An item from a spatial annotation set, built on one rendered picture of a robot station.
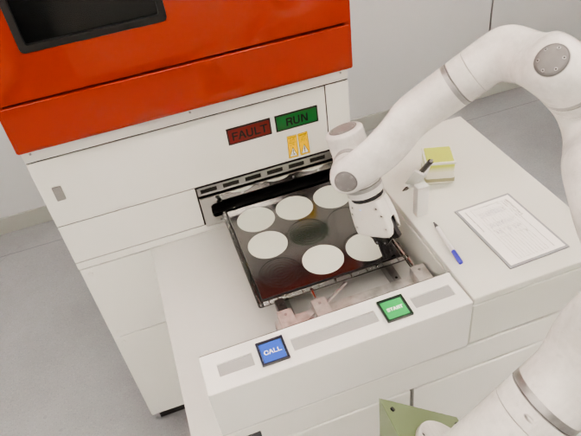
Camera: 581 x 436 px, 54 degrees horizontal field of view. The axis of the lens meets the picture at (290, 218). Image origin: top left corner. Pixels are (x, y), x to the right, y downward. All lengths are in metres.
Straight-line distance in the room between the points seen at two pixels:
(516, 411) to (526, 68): 0.52
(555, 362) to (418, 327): 0.34
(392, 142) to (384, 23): 2.18
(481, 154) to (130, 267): 1.01
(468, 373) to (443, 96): 0.64
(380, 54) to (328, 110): 1.83
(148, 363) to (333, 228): 0.84
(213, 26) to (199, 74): 0.11
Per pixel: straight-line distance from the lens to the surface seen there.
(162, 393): 2.11
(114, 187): 1.51
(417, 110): 1.15
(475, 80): 1.13
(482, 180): 1.51
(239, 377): 1.11
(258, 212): 1.54
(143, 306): 1.79
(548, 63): 0.98
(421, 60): 3.49
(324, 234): 1.44
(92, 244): 1.61
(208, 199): 1.56
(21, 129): 1.37
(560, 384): 0.92
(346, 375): 1.20
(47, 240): 3.26
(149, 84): 1.33
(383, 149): 1.13
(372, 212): 1.27
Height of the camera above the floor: 1.86
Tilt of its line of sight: 40 degrees down
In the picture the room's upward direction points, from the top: 9 degrees counter-clockwise
